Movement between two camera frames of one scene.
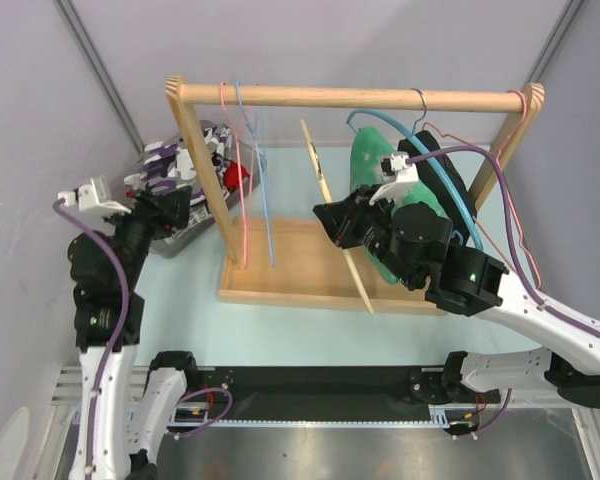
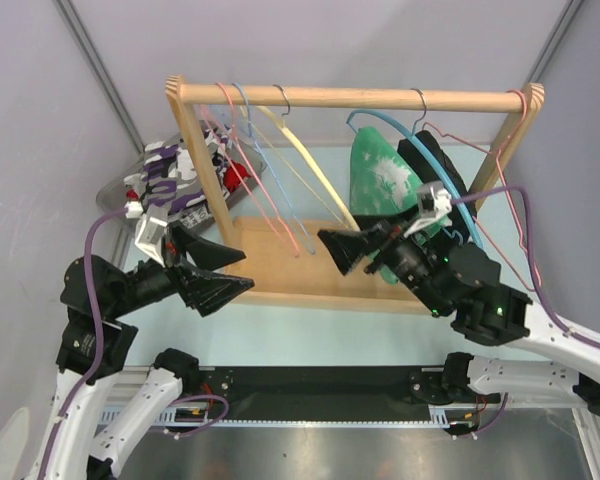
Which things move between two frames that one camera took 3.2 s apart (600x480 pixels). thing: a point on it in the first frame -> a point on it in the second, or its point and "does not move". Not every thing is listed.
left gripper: [163, 211] -> [207, 289]
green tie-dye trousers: [368, 148] does not move
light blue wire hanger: [254, 140] -> [280, 183]
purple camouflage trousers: [169, 163] does not move
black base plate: [323, 393] does not move
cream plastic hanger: [314, 154] -> [282, 120]
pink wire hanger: [222, 87] -> [230, 92]
